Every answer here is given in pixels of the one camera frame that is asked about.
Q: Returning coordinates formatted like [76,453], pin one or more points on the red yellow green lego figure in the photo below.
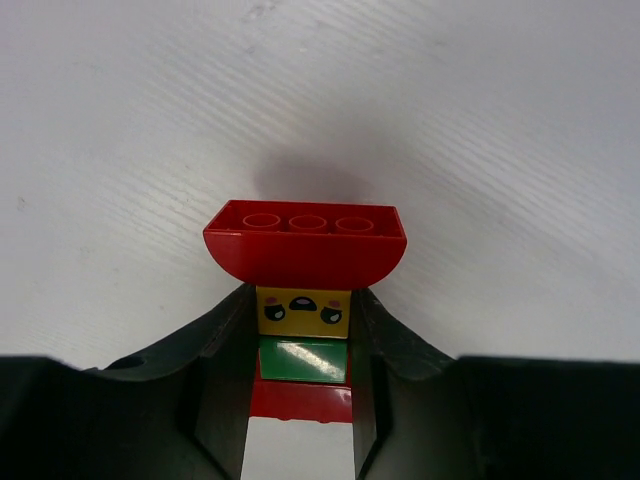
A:
[304,261]

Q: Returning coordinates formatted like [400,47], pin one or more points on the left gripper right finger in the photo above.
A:
[420,414]

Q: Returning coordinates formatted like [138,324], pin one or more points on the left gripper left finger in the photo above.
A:
[177,409]

